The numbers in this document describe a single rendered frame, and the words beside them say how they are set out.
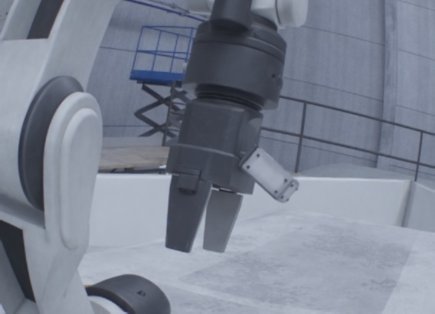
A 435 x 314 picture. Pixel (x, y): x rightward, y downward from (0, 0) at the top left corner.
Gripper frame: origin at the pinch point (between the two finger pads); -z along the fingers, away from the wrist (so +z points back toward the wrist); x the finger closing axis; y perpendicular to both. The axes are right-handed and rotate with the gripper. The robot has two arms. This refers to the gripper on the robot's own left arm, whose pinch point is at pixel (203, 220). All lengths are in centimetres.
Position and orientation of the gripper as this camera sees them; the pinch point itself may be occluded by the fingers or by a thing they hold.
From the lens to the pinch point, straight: 55.8
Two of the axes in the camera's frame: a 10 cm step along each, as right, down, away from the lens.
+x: -2.7, -1.4, -9.5
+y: 9.4, 1.7, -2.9
